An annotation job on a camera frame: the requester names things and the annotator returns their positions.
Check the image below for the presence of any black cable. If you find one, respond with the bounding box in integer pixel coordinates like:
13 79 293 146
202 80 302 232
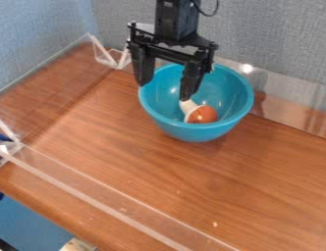
190 0 222 18

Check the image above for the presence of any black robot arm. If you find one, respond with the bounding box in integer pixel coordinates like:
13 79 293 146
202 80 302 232
128 0 220 102

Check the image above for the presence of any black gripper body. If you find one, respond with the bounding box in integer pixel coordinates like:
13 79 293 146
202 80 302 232
128 22 219 73

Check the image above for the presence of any clear acrylic front barrier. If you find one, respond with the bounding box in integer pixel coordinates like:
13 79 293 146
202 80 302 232
0 119 239 251

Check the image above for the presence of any clear acrylic barrier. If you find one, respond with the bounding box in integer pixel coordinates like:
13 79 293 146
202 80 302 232
216 57 326 138
0 119 239 251
0 32 92 94

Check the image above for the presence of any clear acrylic back barrier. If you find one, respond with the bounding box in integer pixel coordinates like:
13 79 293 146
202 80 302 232
216 57 326 138

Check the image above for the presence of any brown toy mushroom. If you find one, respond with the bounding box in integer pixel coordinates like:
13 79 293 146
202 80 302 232
179 99 219 124

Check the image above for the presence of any blue plastic bowl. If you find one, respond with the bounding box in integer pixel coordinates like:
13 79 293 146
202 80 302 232
139 64 255 142

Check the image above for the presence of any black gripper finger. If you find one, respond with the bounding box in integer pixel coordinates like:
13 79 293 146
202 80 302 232
129 42 156 86
180 59 208 101

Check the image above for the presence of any clear acrylic left barrier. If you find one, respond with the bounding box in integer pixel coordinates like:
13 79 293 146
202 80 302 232
0 32 92 94

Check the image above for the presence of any clear acrylic corner bracket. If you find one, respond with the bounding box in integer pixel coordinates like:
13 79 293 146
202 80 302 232
91 35 132 70

